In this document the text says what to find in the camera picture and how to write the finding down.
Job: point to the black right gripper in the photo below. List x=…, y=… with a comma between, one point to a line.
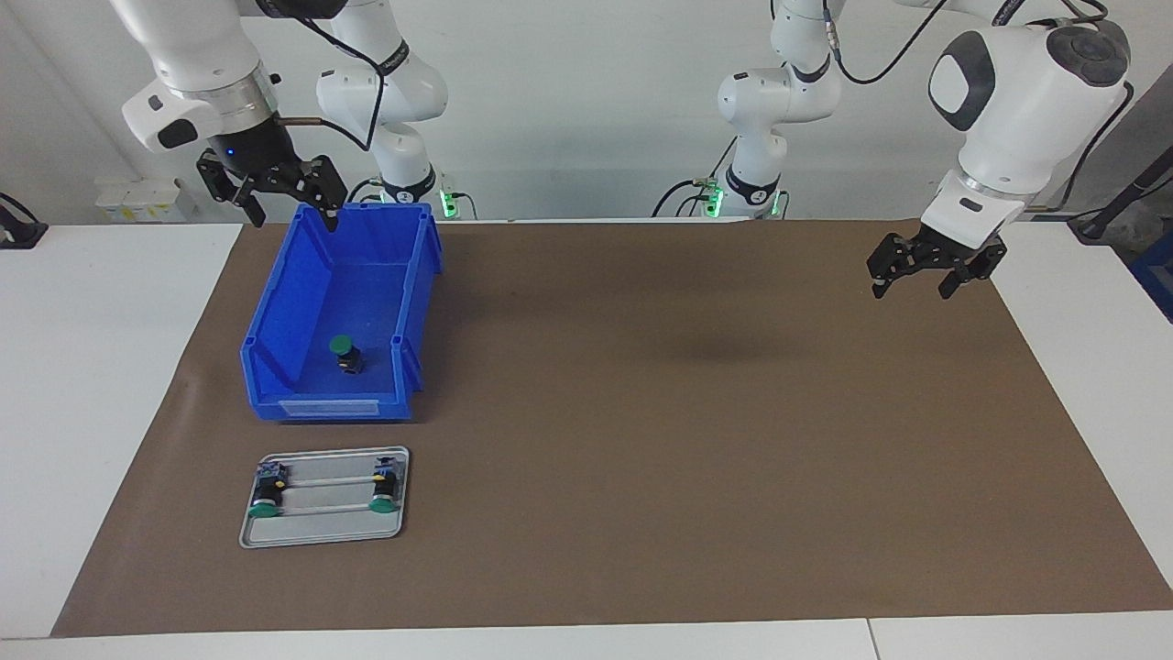
x=257, y=160

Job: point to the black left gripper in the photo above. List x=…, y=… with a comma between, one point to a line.
x=953, y=255

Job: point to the green push button switch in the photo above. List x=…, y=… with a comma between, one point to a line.
x=385, y=490
x=345, y=353

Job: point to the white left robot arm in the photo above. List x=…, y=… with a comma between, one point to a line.
x=1017, y=101

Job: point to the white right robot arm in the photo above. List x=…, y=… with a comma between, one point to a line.
x=192, y=46

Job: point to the green push button clear block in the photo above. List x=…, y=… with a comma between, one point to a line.
x=267, y=495

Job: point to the blue plastic storage bin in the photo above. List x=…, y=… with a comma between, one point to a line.
x=312, y=302

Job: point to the white cardboard box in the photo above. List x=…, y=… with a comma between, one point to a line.
x=137, y=203

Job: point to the black stand pole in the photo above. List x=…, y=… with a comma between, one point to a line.
x=1132, y=191

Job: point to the blue crate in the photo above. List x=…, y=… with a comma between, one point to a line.
x=1159, y=275

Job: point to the black clamp device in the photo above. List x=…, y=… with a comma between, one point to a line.
x=18, y=234

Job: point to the grey metal tray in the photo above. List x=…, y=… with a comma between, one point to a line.
x=321, y=527

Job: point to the brown table mat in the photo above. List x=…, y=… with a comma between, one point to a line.
x=641, y=504

